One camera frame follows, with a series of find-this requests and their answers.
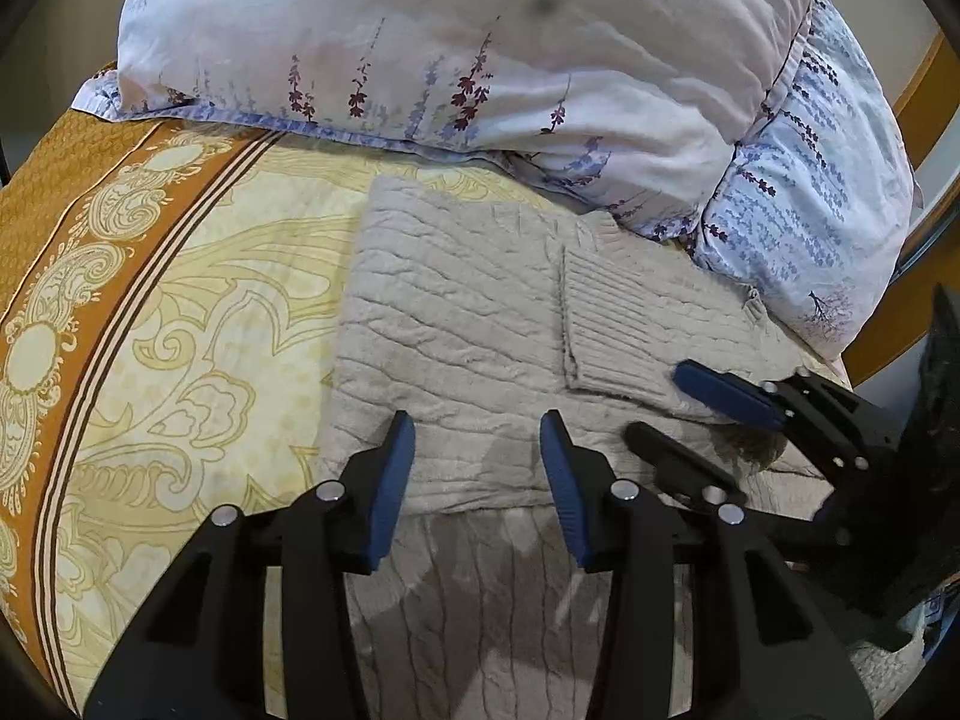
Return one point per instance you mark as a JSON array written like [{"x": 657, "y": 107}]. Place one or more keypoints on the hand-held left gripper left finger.
[{"x": 390, "y": 491}]

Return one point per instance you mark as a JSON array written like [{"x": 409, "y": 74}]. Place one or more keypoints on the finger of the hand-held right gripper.
[
  {"x": 679, "y": 465},
  {"x": 724, "y": 390}
]

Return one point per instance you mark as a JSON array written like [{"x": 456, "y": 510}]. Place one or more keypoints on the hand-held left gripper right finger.
[{"x": 564, "y": 491}]

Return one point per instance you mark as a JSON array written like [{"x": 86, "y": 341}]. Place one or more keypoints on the blue floral pillow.
[{"x": 817, "y": 195}]

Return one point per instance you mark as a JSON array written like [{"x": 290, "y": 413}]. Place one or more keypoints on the yellow patterned bed sheet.
[{"x": 187, "y": 360}]

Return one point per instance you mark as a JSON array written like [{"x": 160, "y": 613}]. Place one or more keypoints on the wooden headboard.
[{"x": 926, "y": 105}]

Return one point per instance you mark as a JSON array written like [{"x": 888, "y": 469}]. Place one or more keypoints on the white floral pillow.
[{"x": 420, "y": 22}]

